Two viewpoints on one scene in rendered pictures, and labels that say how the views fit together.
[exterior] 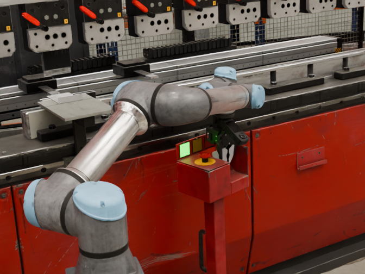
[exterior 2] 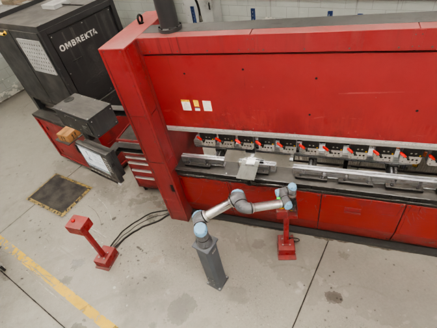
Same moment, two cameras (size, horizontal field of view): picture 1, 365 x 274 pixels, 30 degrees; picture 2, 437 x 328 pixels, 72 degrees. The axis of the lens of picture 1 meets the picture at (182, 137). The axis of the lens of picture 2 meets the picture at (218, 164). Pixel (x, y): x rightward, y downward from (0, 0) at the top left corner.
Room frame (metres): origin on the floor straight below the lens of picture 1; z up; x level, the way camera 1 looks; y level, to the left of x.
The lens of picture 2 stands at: (0.78, -1.22, 3.14)
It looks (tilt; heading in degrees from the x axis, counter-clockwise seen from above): 43 degrees down; 55
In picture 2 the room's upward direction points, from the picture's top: 12 degrees counter-clockwise
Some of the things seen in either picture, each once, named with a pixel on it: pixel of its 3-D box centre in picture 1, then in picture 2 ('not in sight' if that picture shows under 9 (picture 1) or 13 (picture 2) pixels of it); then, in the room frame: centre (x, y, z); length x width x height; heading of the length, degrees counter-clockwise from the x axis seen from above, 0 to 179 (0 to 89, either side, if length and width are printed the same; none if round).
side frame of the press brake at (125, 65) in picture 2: not in sight; (170, 131); (2.02, 1.36, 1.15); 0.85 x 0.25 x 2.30; 29
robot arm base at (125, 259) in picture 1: (105, 260); (203, 239); (1.44, 0.20, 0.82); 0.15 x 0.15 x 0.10
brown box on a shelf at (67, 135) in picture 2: not in sight; (67, 133); (1.22, 2.62, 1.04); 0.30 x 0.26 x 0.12; 105
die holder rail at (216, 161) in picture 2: not in sight; (203, 159); (2.08, 0.91, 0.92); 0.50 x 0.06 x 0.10; 119
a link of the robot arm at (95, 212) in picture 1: (98, 214); (201, 231); (1.45, 0.20, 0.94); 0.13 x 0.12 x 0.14; 58
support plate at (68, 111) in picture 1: (75, 106); (248, 169); (2.22, 0.35, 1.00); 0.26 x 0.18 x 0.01; 29
